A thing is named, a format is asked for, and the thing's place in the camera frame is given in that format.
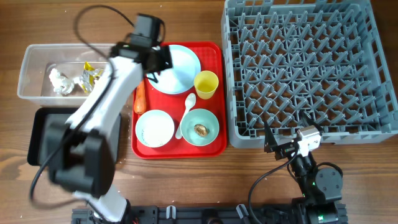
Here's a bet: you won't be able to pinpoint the black waste tray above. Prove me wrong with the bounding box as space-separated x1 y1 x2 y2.
27 107 122 166

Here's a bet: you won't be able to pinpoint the white rice grains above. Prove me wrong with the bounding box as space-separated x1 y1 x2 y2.
142 117 174 147

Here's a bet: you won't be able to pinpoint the light blue small bowl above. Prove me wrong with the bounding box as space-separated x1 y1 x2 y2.
135 110 175 148

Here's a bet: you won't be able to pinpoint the green bowl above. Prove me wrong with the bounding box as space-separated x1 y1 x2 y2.
181 109 220 146

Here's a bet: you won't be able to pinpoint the red serving tray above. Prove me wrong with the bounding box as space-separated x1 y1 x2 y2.
131 41 228 159

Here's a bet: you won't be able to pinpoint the black mounting rail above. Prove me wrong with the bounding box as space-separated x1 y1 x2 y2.
70 203 348 224

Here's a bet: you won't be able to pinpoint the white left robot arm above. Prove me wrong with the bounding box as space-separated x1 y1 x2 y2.
39 32 172 223

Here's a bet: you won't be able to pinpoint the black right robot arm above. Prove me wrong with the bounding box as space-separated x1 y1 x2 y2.
264 111 348 223

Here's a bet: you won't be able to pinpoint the light blue large plate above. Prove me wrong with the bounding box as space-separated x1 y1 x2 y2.
146 45 201 95

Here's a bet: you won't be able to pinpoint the white plastic spoon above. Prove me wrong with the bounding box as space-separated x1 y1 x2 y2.
175 93 197 139

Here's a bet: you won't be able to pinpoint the clear plastic waste bin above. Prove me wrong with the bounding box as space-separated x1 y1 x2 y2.
17 44 107 107

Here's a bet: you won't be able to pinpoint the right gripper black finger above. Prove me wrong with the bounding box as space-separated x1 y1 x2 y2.
299 111 323 133
264 121 277 146

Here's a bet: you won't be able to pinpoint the yellow plastic cup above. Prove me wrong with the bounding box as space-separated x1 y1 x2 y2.
194 70 219 100

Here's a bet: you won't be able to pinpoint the orange carrot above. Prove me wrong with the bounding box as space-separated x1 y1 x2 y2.
134 80 147 114

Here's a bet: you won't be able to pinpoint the yellow silver foil wrapper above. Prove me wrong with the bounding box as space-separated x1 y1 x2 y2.
74 62 104 94

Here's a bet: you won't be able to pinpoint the brown mushroom piece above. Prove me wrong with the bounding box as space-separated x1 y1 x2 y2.
194 124 208 137

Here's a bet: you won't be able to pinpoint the grey dishwasher rack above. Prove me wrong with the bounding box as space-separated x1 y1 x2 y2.
221 0 397 148

